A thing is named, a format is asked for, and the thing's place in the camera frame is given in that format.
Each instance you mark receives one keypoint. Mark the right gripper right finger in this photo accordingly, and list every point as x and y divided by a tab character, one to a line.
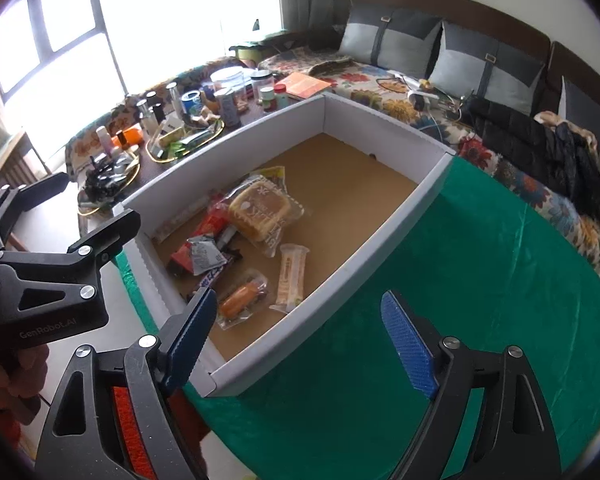
514	436

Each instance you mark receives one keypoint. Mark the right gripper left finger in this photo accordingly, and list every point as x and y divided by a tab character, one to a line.
103	395

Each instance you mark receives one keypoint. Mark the orange sausage snack packet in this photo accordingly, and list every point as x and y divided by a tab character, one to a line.
238	304

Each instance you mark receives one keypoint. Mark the silver triangular snack packet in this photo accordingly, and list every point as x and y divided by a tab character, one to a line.
204	255

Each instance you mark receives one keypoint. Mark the hand in red glove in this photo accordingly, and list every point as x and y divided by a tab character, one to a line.
20	386

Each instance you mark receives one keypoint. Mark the green satin tablecloth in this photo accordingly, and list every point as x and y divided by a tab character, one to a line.
483	267

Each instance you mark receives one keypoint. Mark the orange bottle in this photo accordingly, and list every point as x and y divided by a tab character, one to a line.
128	137

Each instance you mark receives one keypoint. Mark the gold rimmed tray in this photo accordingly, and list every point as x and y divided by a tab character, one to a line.
165	147

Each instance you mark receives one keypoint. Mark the red snack packet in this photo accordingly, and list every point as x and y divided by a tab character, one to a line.
213	223

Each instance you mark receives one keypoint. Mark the cream wafer bar packet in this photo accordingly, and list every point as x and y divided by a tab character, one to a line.
290	288

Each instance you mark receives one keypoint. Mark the packaged yellow cake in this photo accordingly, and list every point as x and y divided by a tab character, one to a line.
261	211

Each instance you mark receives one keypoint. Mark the white cardboard box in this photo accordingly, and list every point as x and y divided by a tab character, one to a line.
363	179

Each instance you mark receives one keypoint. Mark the blue labelled can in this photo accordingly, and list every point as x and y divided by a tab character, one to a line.
191	102

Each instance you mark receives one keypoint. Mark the black puffer jacket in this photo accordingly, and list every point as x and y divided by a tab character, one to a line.
555	155

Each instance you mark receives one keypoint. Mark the clear plastic tub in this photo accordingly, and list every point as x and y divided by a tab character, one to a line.
235	77

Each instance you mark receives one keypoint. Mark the grey pillow far right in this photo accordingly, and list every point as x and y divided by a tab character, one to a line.
577	107

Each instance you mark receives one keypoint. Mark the grey pillow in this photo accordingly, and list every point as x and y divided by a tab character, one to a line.
577	107
473	64
399	39

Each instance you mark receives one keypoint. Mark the orange booklet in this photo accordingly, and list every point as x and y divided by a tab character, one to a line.
300	86

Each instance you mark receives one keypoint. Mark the grey pillow centre right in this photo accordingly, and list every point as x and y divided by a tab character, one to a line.
473	64

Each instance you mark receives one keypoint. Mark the brown wooden headboard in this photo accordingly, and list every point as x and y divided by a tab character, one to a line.
561	62

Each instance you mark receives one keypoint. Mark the grey pillow centre left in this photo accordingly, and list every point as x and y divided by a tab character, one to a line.
399	39

